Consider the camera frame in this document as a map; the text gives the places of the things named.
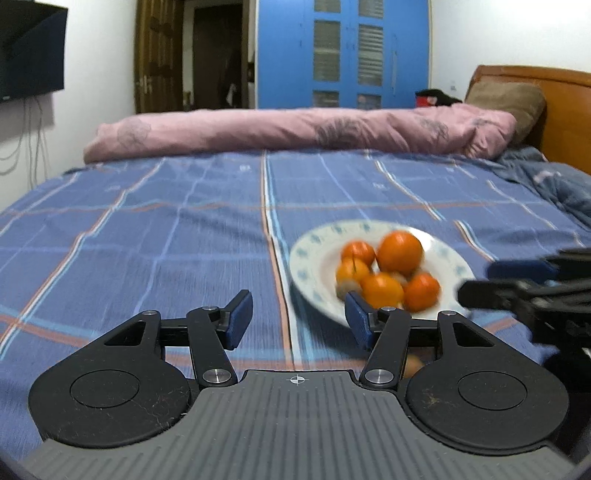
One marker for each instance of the blue wardrobe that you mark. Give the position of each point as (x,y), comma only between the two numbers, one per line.
(351,54)

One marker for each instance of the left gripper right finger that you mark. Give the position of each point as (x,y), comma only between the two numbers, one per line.
(472,366)

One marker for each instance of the grey blue crumpled blanket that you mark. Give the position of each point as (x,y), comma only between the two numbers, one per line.
(566,187)

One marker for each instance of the black wall television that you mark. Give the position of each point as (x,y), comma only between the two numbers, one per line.
(32,49)

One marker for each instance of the medium tangerine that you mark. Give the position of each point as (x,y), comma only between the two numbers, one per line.
(359,250)

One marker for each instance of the small orange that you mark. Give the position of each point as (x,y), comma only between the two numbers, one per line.
(412,366)
(421,292)
(352,269)

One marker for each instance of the large orange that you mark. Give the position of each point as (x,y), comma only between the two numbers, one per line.
(400,252)

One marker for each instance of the brown longan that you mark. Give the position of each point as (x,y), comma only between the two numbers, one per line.
(346,286)

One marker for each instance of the blue plaid bedsheet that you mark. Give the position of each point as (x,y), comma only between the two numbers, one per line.
(84,252)

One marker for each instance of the pink folded duvet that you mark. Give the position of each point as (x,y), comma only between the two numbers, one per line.
(460,129)

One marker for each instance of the white floral plate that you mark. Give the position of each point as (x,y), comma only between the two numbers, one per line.
(316,255)

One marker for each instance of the black and red bag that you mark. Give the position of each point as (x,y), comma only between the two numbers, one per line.
(434,98)

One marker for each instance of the brown pillow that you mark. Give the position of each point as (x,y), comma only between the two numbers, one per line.
(525,101)

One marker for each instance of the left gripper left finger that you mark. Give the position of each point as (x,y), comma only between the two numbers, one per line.
(127,364)

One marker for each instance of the brown wooden door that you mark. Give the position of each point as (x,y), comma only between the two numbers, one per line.
(158,56)

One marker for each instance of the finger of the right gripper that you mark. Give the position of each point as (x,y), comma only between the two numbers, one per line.
(532,270)
(506,295)

